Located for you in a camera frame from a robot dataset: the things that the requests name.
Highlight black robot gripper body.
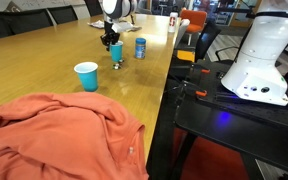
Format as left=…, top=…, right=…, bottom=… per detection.
left=100, top=21, right=120, bottom=47

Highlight blue plastic cup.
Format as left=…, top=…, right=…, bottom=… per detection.
left=74, top=62, right=98, bottom=92
left=110, top=41, right=123, bottom=62

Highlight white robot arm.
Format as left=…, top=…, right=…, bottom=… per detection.
left=101, top=0, right=137, bottom=47

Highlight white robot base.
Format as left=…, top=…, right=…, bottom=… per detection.
left=220, top=0, right=288, bottom=107

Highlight blue lidded cylindrical container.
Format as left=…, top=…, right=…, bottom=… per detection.
left=135, top=38, right=146, bottom=59

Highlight printed paper booklets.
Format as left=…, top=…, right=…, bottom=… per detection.
left=88, top=20, right=141, bottom=33

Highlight orange office chair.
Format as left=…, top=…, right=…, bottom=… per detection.
left=180, top=9, right=207, bottom=44

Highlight black office chair right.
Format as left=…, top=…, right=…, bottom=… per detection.
left=194, top=22, right=221, bottom=62

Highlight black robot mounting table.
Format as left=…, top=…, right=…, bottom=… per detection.
left=158, top=63, right=288, bottom=179

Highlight black chairs behind table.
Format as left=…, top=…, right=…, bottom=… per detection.
left=0, top=0, right=104, bottom=43

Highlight orange fabric shirt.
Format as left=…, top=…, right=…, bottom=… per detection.
left=0, top=92, right=148, bottom=180

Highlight orange handled clamp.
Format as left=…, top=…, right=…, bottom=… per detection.
left=182, top=69, right=210, bottom=97

